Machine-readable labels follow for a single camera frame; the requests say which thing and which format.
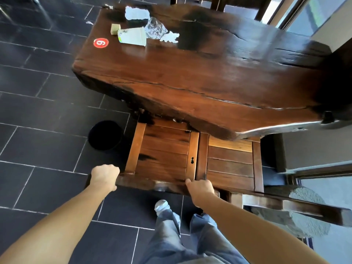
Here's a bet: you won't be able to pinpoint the person's left hand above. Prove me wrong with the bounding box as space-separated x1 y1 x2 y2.
90 164 120 193

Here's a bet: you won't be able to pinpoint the person's right hand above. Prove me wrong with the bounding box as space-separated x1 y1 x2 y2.
185 179 215 208

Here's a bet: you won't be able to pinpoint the brown wooden panel chair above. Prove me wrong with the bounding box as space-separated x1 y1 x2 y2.
85 118 266 202

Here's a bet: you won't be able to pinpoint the person's left forearm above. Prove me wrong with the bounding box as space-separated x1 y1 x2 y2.
0 184 112 264

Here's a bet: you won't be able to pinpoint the person's right forearm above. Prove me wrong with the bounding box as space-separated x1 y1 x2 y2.
196 196 312 264

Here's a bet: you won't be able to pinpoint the person's white shoe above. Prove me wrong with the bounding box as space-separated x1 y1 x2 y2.
154 199 171 216

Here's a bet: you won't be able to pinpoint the round black bin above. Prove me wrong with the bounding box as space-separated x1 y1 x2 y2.
88 120 123 151

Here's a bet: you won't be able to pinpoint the person's blue jeans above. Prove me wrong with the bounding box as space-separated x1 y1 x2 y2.
137 208 249 264

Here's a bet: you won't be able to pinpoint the dark wooden slab table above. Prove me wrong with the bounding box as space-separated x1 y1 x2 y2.
72 3 352 142

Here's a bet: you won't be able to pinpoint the grey textured mat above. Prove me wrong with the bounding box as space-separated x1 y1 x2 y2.
247 186 331 249

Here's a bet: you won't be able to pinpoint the white green paper cup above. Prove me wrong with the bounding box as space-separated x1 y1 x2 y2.
117 27 147 47

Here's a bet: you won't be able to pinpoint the torn white paper napkin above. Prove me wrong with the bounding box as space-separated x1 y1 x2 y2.
125 6 151 21
159 31 180 44

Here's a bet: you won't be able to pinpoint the crumpled clear plastic wrap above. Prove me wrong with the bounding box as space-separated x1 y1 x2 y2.
144 17 168 40

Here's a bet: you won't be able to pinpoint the dark wooden chair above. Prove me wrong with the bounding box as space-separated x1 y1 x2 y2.
170 0 273 22

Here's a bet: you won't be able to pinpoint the glass door frame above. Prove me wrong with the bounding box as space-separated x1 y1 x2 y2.
261 0 352 54

